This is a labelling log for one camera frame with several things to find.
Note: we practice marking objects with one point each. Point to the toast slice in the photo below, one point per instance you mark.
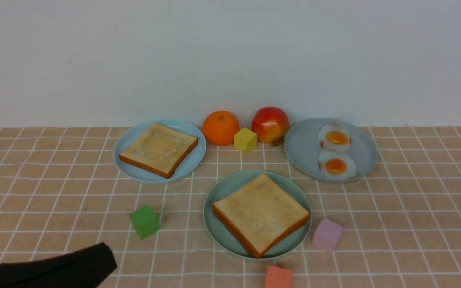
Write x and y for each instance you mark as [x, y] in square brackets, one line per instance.
[160, 150]
[260, 214]

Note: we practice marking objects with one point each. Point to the yellow cube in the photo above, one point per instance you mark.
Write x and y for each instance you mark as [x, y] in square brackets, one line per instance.
[245, 140]

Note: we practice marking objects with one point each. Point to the orange fruit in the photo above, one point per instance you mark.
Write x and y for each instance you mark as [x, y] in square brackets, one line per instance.
[220, 127]

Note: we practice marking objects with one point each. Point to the red yellow apple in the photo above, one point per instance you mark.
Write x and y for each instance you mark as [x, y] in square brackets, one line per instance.
[270, 124]

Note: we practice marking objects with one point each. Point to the toast slice bottom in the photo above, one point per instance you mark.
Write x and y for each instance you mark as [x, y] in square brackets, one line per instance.
[160, 150]

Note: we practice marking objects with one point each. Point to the grey egg plate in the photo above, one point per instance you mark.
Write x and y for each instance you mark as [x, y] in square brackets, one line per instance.
[303, 147]

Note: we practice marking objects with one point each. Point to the green centre plate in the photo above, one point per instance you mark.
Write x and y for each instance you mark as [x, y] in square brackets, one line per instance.
[214, 200]

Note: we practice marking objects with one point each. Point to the fried egg toy back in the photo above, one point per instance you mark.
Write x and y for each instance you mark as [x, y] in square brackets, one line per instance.
[332, 136]

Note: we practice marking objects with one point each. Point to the fried egg toy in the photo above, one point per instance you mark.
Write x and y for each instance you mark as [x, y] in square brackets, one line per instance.
[336, 164]
[332, 136]

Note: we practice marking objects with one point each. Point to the blue bread plate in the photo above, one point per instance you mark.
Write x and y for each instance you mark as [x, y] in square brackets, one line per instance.
[186, 167]

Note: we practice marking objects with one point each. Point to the fried egg toy front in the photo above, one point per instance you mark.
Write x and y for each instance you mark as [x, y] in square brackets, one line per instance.
[336, 164]

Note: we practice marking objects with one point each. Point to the green cube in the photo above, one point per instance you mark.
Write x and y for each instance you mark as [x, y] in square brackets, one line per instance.
[144, 221]

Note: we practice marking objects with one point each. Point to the pink cube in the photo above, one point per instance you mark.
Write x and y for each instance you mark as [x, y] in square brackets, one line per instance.
[327, 235]

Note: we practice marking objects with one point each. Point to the orange cube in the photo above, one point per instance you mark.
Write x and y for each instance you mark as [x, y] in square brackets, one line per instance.
[277, 277]

